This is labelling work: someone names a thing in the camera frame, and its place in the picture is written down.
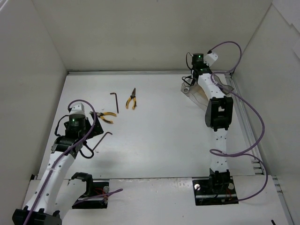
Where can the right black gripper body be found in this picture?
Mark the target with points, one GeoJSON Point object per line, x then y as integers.
{"type": "Point", "coordinates": [186, 87]}

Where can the large silver ratchet wrench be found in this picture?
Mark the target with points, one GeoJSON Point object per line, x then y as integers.
{"type": "Point", "coordinates": [187, 90]}

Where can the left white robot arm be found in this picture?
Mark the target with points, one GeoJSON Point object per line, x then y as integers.
{"type": "Point", "coordinates": [46, 207]}

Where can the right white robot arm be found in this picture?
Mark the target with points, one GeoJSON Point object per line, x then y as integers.
{"type": "Point", "coordinates": [218, 114]}

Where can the clear plastic organizer container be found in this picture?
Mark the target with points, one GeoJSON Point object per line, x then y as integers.
{"type": "Point", "coordinates": [199, 96]}

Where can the lower dark hex key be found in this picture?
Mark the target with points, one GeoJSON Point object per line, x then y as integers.
{"type": "Point", "coordinates": [101, 139]}

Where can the dark hex key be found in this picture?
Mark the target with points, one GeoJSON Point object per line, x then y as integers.
{"type": "Point", "coordinates": [101, 139]}
{"type": "Point", "coordinates": [116, 101]}

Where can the upper dark hex key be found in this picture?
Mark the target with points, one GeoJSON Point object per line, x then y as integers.
{"type": "Point", "coordinates": [116, 101]}

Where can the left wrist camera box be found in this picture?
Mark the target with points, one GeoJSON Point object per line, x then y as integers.
{"type": "Point", "coordinates": [77, 109]}

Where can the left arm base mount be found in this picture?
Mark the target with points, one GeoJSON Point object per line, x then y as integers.
{"type": "Point", "coordinates": [93, 188]}

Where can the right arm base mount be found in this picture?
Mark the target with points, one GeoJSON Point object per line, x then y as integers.
{"type": "Point", "coordinates": [216, 189]}

